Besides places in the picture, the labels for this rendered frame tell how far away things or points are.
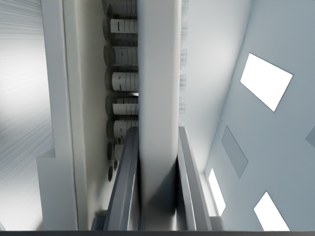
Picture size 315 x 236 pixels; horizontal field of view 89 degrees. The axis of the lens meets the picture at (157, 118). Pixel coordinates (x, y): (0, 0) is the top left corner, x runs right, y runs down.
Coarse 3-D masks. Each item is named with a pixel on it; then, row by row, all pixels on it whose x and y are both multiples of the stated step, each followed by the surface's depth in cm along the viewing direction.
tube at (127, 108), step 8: (112, 104) 11; (120, 104) 11; (128, 104) 11; (136, 104) 11; (184, 104) 11; (112, 112) 12; (120, 112) 12; (128, 112) 12; (136, 112) 12; (184, 112) 12
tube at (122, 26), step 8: (104, 24) 10; (112, 24) 10; (120, 24) 10; (128, 24) 11; (136, 24) 11; (184, 24) 11; (104, 32) 11; (112, 32) 11; (120, 32) 11; (128, 32) 11; (136, 32) 11; (184, 32) 11; (120, 40) 11; (128, 40) 11; (136, 40) 11; (184, 40) 11
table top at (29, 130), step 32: (0, 0) 18; (32, 0) 23; (0, 32) 18; (32, 32) 23; (0, 64) 18; (32, 64) 23; (0, 96) 18; (32, 96) 23; (0, 128) 18; (32, 128) 23; (0, 160) 18; (32, 160) 23; (0, 192) 18; (32, 192) 23; (0, 224) 18; (32, 224) 23
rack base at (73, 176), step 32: (64, 0) 7; (96, 0) 9; (64, 32) 7; (96, 32) 9; (64, 64) 7; (96, 64) 9; (64, 96) 7; (96, 96) 9; (64, 128) 8; (96, 128) 9; (64, 160) 8; (96, 160) 9; (64, 192) 8; (96, 192) 9; (64, 224) 8
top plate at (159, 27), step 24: (144, 0) 7; (168, 0) 7; (144, 24) 7; (168, 24) 7; (144, 48) 7; (168, 48) 7; (144, 72) 7; (168, 72) 7; (144, 96) 8; (168, 96) 8; (144, 120) 8; (168, 120) 8; (144, 144) 8; (168, 144) 8; (144, 168) 8; (168, 168) 8; (144, 192) 8; (168, 192) 8; (144, 216) 8; (168, 216) 8
